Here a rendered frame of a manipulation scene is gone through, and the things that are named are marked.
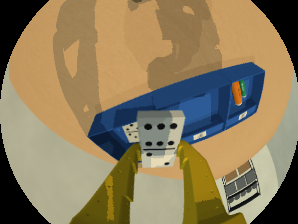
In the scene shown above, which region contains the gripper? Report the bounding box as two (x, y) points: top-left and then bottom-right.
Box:
(69, 140), (247, 224)

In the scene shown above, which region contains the white domino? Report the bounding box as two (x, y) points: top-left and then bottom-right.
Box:
(123, 122), (139, 142)
(137, 110), (185, 168)

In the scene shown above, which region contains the orange battery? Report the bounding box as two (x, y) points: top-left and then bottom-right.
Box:
(232, 81), (242, 106)

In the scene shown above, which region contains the green battery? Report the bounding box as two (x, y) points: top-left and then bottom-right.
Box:
(239, 79), (246, 97)

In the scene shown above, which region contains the blue bin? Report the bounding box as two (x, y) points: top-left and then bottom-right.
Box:
(87, 62), (265, 161)

